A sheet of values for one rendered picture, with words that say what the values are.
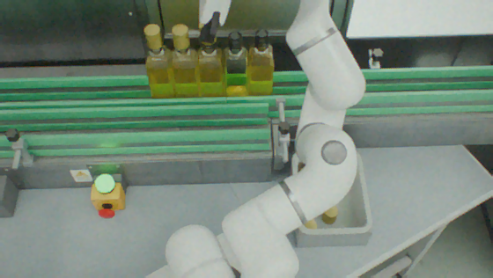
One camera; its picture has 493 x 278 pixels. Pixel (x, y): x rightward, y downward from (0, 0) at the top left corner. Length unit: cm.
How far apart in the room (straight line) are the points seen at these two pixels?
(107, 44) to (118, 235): 49
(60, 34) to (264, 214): 79
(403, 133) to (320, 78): 58
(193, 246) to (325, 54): 39
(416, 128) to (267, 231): 66
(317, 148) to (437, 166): 67
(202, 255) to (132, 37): 70
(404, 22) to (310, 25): 52
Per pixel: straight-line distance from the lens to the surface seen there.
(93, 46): 149
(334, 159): 90
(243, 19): 134
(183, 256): 94
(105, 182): 135
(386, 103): 138
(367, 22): 138
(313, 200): 92
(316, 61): 92
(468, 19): 146
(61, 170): 140
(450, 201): 149
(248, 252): 91
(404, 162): 151
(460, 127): 150
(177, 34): 117
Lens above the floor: 201
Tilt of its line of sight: 57 degrees down
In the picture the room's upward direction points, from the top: straight up
